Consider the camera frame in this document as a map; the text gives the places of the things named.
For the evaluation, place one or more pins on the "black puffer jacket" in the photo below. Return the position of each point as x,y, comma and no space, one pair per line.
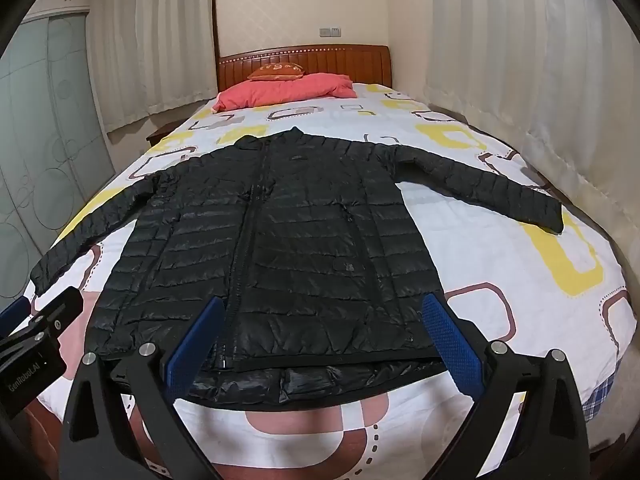
295,255

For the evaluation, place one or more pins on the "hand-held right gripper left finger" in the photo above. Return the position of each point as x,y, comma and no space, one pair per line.
194,345

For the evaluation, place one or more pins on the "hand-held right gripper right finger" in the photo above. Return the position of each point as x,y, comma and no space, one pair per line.
452,345

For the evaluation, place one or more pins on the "orange cushion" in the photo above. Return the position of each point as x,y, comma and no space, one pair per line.
275,72

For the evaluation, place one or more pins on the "cream curtain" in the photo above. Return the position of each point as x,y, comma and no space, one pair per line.
540,85
150,40

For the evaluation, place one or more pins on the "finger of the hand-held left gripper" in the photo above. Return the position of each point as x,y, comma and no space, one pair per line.
14,312
57,312

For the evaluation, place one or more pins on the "brown wooden headboard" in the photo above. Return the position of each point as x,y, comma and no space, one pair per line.
320,60

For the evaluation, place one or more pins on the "blue plaid cloth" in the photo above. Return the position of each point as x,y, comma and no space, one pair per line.
597,400

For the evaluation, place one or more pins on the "brown wooden nightstand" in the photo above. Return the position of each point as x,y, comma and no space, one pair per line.
157,135

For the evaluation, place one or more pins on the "pink pillow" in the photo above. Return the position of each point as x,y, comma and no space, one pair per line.
280,90

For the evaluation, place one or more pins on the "frosted glass sliding wardrobe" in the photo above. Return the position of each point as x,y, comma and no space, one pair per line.
45,150

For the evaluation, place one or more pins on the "wall socket panel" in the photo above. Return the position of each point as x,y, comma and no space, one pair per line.
330,31

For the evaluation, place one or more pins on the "bed with patterned white sheet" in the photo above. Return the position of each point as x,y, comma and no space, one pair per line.
490,260

